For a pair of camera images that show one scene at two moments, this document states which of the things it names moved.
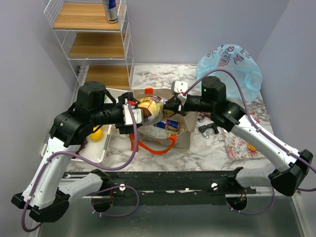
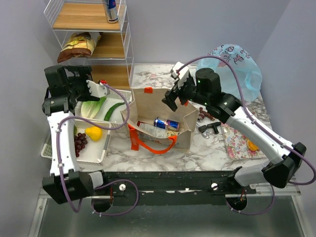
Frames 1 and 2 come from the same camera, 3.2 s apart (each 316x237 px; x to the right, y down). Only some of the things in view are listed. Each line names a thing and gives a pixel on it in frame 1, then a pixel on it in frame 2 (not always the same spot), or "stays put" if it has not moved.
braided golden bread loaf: (251, 147) stays put
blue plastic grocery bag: (237, 59) stays put
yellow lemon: (96, 136) stays put
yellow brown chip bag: (150, 107) → (82, 44)
